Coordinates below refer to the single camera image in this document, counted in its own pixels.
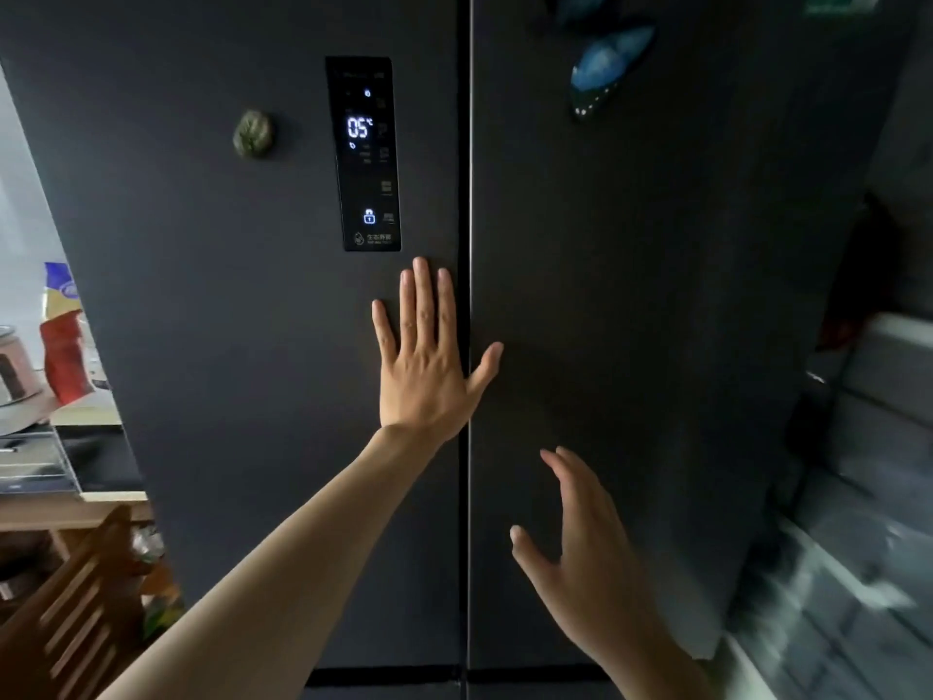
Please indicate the red food packet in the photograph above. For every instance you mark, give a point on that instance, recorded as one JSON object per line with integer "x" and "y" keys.
{"x": 65, "y": 357}

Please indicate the plain dark grey fridge door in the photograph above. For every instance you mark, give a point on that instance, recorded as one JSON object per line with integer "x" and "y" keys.
{"x": 656, "y": 298}

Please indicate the grey cabinet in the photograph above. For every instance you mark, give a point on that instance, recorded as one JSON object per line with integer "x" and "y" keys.
{"x": 853, "y": 502}

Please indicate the person's right forearm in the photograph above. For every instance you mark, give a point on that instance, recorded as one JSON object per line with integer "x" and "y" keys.
{"x": 660, "y": 677}

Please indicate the green round fridge magnet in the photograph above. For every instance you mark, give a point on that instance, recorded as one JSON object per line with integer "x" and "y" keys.
{"x": 253, "y": 134}

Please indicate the black cooktop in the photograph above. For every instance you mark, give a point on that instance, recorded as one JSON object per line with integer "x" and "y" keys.
{"x": 98, "y": 455}

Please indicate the person's left forearm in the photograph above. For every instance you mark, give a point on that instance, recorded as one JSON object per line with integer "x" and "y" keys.
{"x": 291, "y": 568}

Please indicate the person's left middle finger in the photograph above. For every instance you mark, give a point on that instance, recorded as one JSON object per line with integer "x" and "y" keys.
{"x": 426, "y": 306}

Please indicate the person's left little finger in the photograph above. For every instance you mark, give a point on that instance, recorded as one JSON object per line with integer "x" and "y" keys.
{"x": 384, "y": 327}

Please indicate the person's left thumb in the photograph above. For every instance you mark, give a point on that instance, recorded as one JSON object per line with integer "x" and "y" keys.
{"x": 485, "y": 370}

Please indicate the wooden side table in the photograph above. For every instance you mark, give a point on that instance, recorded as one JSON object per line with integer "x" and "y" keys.
{"x": 44, "y": 511}

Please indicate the blue fish fridge magnet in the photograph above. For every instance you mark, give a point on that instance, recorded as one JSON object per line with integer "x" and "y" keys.
{"x": 609, "y": 65}

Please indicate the person's left hand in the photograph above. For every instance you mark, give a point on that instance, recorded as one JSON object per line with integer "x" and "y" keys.
{"x": 423, "y": 386}

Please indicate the yellow and blue food packet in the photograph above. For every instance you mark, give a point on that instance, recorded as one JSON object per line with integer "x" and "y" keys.
{"x": 60, "y": 287}

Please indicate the brown wooden chair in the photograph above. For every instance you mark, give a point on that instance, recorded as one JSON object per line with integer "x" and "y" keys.
{"x": 69, "y": 626}

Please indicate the white rice cooker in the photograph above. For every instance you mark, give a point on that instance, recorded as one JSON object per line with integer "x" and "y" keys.
{"x": 16, "y": 371}

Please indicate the dark grey fridge door with display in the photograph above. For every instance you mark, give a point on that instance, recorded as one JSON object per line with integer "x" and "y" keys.
{"x": 219, "y": 320}

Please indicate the person's right thumb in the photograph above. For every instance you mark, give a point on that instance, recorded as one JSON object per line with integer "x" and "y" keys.
{"x": 533, "y": 561}

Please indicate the green plastic bag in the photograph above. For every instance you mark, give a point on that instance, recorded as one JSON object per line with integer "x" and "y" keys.
{"x": 162, "y": 616}

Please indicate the person's right hand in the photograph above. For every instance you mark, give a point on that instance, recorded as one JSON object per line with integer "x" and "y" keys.
{"x": 605, "y": 575}

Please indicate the black fridge control panel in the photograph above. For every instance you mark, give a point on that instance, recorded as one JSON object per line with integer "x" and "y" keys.
{"x": 379, "y": 174}

